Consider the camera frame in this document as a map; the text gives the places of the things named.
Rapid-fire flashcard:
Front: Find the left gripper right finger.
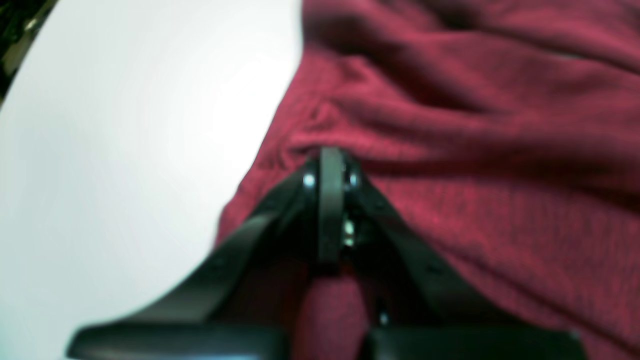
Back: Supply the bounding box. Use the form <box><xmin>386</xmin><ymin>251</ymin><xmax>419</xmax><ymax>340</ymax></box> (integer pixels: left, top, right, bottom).
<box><xmin>342</xmin><ymin>156</ymin><xmax>587</xmax><ymax>360</ymax></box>

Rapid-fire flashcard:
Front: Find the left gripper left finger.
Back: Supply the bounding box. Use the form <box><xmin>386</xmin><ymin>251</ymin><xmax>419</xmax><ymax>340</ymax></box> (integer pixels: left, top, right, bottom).
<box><xmin>67</xmin><ymin>147</ymin><xmax>346</xmax><ymax>360</ymax></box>

